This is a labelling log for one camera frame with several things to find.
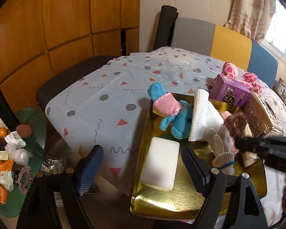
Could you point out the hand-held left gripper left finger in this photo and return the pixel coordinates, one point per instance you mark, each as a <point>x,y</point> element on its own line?
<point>90,169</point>

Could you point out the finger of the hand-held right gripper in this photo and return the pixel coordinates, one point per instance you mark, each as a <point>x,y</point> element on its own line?
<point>255,152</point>
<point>264,141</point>

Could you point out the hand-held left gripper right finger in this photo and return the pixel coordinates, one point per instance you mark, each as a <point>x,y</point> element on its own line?
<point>193,169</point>

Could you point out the white knit glove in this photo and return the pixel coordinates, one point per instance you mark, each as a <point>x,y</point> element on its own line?
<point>222,157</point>

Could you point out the curly-haired doll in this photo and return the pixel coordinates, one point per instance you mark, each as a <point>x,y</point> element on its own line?
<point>237,124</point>

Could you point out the white foam block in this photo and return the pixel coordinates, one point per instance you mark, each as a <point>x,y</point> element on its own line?
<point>159,162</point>

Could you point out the gold tray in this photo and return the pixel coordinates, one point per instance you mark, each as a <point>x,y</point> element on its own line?
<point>181,202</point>

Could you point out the pink fluffy ball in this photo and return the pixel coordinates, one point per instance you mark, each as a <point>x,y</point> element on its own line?
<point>226,115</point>

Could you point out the blue plush toy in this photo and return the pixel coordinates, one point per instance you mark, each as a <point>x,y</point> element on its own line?
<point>181,121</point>

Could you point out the gold tissue box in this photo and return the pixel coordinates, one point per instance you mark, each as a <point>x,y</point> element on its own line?
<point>259,114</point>

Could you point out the silver foil packet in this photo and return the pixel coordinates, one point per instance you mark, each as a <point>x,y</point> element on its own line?
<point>53,167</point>

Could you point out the large white tin can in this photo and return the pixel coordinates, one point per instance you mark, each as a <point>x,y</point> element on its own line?
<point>284,87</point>

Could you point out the purple cardboard box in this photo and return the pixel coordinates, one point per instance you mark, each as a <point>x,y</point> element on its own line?
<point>226,88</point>

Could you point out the pink black scrunchie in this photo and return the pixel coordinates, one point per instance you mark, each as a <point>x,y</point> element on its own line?
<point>21,181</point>

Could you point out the green round side table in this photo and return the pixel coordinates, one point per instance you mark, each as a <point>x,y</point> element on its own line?
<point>35,124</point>

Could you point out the brown ball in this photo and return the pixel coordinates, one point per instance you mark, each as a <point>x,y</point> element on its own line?
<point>23,130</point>

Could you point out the pink checked plush toy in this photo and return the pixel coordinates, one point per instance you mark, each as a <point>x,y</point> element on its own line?
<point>230,69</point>

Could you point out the orange white plastic bag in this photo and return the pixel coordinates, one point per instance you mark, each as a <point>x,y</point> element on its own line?
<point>3,174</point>

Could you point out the orange fruit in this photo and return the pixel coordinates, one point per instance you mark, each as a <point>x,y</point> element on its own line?
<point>3,131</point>

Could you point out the grey yellow blue headboard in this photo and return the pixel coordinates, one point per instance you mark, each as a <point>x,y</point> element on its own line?
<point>228,40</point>

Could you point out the window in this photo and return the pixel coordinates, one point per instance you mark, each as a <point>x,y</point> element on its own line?
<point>281,28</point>

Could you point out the beige patterned curtain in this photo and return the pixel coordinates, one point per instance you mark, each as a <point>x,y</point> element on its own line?
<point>250,9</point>

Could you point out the black rolled mat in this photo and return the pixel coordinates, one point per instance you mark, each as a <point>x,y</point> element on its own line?
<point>165,26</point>

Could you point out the wooden wardrobe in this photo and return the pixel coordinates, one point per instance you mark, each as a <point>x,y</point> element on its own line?
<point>62,16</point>

